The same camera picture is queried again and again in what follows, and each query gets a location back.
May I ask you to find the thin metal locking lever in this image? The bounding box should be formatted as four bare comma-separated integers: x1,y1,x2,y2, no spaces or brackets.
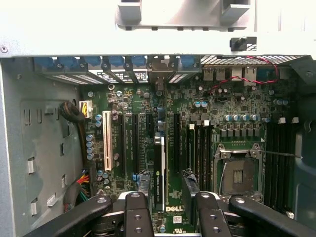
261,150,304,159
220,162,227,186

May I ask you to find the CPU socket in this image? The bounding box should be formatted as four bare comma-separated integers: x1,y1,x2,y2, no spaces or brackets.
213,143,264,198

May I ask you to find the black RAM slot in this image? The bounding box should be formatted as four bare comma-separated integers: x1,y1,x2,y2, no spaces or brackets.
202,123,208,191
281,118,288,215
208,123,213,191
274,120,281,213
197,123,203,191
288,118,296,219
266,120,274,210

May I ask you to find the long black expansion slot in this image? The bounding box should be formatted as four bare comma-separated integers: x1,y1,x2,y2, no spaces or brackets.
132,115,139,188
173,113,181,173
118,115,125,177

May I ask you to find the white expansion slot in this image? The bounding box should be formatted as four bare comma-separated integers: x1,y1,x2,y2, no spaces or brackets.
102,111,113,171

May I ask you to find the green motherboard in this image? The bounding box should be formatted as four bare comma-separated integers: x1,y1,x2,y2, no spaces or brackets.
79,71,297,234

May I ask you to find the black grey PC case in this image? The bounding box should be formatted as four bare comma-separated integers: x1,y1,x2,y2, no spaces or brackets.
0,31,316,237

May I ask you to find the grey printed parts rack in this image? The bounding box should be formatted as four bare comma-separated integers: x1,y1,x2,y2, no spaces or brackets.
115,0,257,32

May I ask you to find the coloured wire bundle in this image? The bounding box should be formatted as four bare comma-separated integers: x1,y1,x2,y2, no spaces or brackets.
63,169,91,213

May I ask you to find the black sleeved power wire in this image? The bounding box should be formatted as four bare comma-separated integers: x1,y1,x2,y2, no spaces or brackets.
58,100,93,161

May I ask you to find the red black twisted wire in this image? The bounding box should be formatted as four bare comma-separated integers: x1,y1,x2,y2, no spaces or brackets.
208,56,279,96

